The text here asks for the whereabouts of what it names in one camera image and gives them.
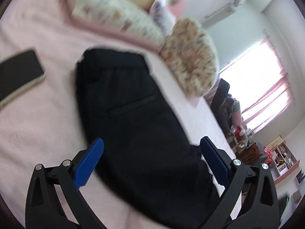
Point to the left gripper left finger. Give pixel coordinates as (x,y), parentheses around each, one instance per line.
(43,208)

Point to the pink white bookshelf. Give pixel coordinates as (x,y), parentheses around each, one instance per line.
(282,161)

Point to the pink curtain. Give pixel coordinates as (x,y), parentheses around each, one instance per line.
(268,89)

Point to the long bear print pillow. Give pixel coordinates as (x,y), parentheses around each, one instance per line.
(120,18)

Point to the purple floral small pillow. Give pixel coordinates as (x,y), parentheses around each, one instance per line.
(162,16)

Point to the black pants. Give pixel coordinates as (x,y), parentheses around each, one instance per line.
(147,159)

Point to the white air conditioner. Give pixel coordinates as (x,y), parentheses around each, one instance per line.
(219,10)

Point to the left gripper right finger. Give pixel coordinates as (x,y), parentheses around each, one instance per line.
(260,208)

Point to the dark clothes pile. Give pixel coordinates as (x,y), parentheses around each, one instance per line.
(225,108)

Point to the rolled floral quilt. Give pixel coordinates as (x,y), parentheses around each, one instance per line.
(191,56)

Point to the pink fleece bed blanket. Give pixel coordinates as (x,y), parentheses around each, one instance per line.
(42,125)

